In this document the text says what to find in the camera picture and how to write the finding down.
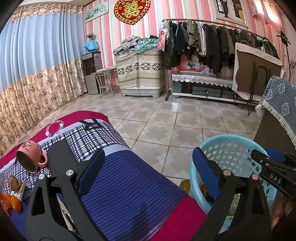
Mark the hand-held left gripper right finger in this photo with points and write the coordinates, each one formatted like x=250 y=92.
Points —
x=205 y=171

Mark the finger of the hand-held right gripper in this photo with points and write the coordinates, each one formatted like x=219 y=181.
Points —
x=276 y=155
x=277 y=178

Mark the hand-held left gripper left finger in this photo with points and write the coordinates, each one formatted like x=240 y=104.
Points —
x=90 y=171

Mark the light blue plastic basket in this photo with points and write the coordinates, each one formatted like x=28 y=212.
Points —
x=231 y=150

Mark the brown wrapper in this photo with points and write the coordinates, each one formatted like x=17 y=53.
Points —
x=15 y=183

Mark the orange peel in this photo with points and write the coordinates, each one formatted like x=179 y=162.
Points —
x=12 y=202

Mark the dark brown cabinet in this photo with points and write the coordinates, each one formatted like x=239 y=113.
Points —
x=270 y=132

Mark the striped red blue blanket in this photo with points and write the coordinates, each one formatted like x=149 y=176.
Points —
x=127 y=185

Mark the blue patterned fringe cloth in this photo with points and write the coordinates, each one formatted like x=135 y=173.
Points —
x=282 y=102

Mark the pink mug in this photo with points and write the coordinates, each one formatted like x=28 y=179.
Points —
x=30 y=148

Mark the low dark cabinet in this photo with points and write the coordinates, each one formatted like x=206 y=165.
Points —
x=208 y=89

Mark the metal clothes rack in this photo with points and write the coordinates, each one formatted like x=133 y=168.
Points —
x=167 y=92

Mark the folded brown table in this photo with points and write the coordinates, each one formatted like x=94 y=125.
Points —
x=252 y=69

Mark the grey water dispenser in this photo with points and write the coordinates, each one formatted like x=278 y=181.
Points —
x=91 y=81

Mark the grey appliance base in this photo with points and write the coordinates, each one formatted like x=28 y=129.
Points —
x=138 y=92

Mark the white lace cloth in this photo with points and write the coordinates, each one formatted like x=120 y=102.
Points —
x=201 y=78

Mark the small round glass table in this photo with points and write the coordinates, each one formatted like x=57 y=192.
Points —
x=104 y=70

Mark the white picture box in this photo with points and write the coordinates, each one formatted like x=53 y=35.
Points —
x=192 y=66

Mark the patterned cloth cover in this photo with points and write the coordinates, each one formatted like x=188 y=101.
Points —
x=138 y=69

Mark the black floor stand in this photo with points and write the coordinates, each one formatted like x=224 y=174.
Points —
x=283 y=36

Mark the blue floral curtain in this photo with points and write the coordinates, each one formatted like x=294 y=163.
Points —
x=34 y=58

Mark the row of hanging clothes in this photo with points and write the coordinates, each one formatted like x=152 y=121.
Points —
x=208 y=41

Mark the grey crumpled clothing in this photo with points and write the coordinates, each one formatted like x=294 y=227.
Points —
x=127 y=42

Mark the small potted plant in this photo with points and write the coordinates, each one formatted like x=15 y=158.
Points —
x=91 y=36

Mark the teal plaid clothing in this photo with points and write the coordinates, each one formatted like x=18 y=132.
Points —
x=145 y=44

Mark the pink gift bag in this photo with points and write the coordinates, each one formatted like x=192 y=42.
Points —
x=161 y=39

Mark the pink curtain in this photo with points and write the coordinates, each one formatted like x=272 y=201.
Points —
x=263 y=9

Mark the large figure wall poster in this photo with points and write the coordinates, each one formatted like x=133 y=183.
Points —
x=229 y=10

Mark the landscape wall poster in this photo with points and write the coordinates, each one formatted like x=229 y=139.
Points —
x=96 y=11

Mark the red heart wall decoration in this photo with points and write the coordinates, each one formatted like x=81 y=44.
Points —
x=131 y=11

